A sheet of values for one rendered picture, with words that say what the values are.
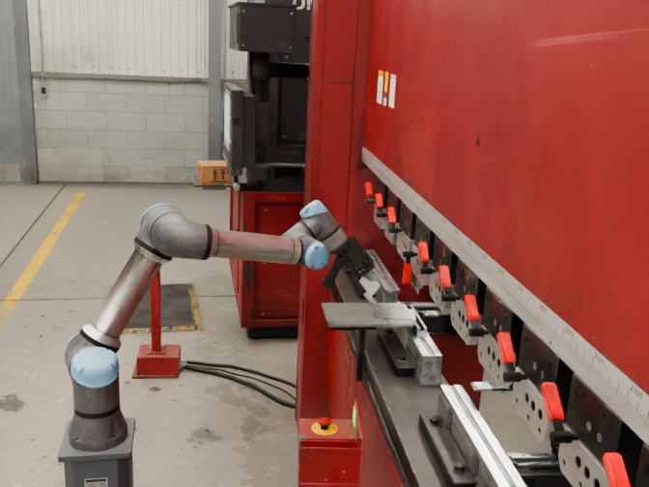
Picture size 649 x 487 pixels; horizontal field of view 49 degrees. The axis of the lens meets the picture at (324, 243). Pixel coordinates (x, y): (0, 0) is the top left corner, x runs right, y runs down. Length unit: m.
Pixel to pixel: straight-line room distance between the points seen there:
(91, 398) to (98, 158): 7.20
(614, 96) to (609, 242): 0.20
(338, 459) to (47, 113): 7.52
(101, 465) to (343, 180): 1.56
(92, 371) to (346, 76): 1.61
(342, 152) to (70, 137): 6.33
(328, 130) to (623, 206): 2.03
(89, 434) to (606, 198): 1.40
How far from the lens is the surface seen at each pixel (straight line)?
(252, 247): 1.92
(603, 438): 1.13
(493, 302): 1.49
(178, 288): 5.34
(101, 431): 1.98
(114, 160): 9.01
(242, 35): 3.05
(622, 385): 1.07
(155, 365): 4.04
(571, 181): 1.20
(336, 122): 2.96
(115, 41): 8.86
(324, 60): 2.93
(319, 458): 1.92
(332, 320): 2.18
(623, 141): 1.07
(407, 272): 2.05
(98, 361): 1.94
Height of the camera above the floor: 1.82
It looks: 16 degrees down
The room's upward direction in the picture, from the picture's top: 3 degrees clockwise
